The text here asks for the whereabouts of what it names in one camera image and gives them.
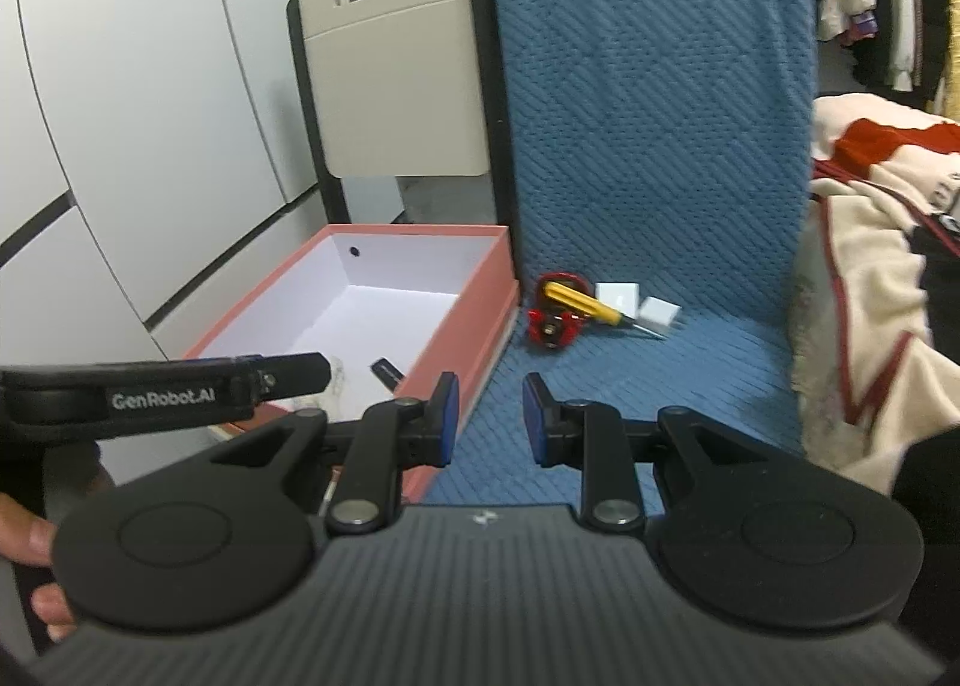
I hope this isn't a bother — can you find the beige blanket with red trim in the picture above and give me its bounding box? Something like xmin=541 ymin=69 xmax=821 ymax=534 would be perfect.
xmin=793 ymin=93 xmax=960 ymax=501

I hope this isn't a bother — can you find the blue textured mat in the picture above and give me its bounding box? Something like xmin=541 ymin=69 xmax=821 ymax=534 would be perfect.
xmin=424 ymin=0 xmax=818 ymax=507

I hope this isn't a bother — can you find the beige board with handle slot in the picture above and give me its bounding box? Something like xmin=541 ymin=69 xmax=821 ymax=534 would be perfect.
xmin=298 ymin=0 xmax=492 ymax=179

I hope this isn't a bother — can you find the white charger plug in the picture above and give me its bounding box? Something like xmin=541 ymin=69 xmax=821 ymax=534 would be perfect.
xmin=637 ymin=297 xmax=682 ymax=337
xmin=596 ymin=281 xmax=641 ymax=319

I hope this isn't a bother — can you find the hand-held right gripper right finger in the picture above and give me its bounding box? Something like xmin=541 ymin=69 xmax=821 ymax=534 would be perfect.
xmin=523 ymin=372 xmax=781 ymax=535

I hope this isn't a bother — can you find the pink cardboard box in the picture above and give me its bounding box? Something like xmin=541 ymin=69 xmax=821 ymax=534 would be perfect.
xmin=182 ymin=224 xmax=521 ymax=505

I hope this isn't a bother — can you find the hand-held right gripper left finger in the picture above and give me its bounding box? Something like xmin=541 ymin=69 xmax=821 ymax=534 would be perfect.
xmin=210 ymin=371 xmax=460 ymax=535

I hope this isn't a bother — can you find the yellow screwdriver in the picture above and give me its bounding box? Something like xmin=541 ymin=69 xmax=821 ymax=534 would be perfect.
xmin=543 ymin=282 xmax=668 ymax=341

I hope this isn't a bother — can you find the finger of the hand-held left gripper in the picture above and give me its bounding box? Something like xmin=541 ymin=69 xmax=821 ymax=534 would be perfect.
xmin=253 ymin=351 xmax=333 ymax=403

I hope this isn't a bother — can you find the white wardrobe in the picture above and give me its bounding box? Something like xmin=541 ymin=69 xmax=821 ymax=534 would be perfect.
xmin=0 ymin=0 xmax=362 ymax=361

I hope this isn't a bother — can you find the person's left hand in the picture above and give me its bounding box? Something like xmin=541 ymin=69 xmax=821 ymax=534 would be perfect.
xmin=0 ymin=491 xmax=77 ymax=646

